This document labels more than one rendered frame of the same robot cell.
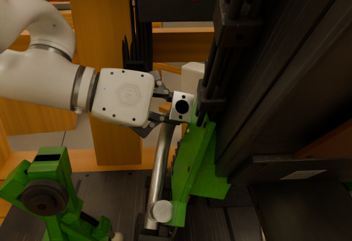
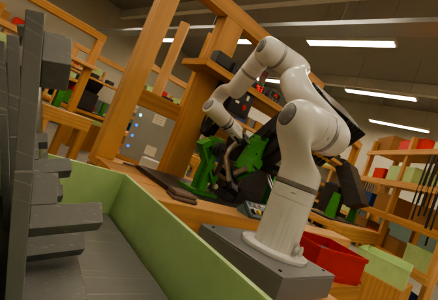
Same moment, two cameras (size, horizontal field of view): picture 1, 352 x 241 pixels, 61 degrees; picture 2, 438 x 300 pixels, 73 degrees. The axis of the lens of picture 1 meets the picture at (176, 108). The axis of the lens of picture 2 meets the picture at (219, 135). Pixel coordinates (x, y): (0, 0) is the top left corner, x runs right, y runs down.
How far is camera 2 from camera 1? 1.34 m
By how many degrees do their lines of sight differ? 48
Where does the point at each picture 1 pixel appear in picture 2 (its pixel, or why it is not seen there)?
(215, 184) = (259, 162)
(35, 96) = (221, 115)
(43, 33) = (220, 98)
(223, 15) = not seen: hidden behind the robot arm
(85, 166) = not seen: hidden behind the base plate
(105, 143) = (174, 161)
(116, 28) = not seen: hidden behind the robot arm
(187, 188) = (255, 160)
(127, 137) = (185, 161)
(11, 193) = (206, 145)
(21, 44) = (154, 99)
